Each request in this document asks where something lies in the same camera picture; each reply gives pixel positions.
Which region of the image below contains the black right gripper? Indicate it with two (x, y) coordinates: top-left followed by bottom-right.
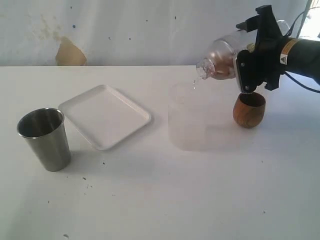
(236, 5), (284, 93)

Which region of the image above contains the clear plastic tumbler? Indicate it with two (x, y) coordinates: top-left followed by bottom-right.
(219, 21), (291, 81)

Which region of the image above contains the gold foil coin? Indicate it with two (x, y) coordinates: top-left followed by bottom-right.
(246, 43), (255, 53)

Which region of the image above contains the clear plastic shaker lid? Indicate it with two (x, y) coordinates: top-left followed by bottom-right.
(196, 35), (240, 80)

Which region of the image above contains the small brown wooden cup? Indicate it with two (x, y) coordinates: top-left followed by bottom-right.
(232, 92), (266, 129)

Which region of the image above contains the stainless steel cup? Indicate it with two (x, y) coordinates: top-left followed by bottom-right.
(16, 107), (71, 172)

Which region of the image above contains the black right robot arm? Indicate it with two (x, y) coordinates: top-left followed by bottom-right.
(234, 5), (320, 94)

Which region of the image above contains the translucent plastic measuring cup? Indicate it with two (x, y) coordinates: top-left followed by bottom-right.
(168, 82), (213, 151)

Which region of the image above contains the white rectangular plastic tray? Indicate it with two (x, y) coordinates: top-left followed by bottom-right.
(58, 85), (152, 151)

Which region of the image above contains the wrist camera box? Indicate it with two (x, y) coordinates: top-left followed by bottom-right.
(233, 56), (252, 95)

